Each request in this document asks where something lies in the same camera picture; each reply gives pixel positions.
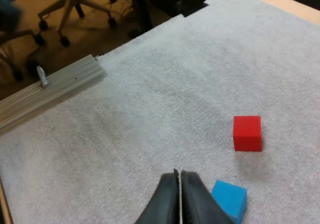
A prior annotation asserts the red cube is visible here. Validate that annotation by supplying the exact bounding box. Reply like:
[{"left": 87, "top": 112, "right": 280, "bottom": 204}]
[{"left": 232, "top": 115, "right": 263, "bottom": 152}]

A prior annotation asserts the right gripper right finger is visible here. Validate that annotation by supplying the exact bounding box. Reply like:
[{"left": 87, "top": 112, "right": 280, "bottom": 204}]
[{"left": 180, "top": 169, "right": 236, "bottom": 224}]

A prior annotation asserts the ribbed aluminium rail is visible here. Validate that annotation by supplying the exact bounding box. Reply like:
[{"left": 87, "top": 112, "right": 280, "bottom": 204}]
[{"left": 0, "top": 54, "right": 108, "bottom": 132}]

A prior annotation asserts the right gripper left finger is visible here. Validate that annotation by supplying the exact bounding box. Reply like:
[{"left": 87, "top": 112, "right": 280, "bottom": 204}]
[{"left": 134, "top": 168, "right": 181, "bottom": 224}]

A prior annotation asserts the blue cube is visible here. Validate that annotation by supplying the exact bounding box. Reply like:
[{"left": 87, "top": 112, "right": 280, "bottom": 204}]
[{"left": 211, "top": 179, "right": 248, "bottom": 224}]

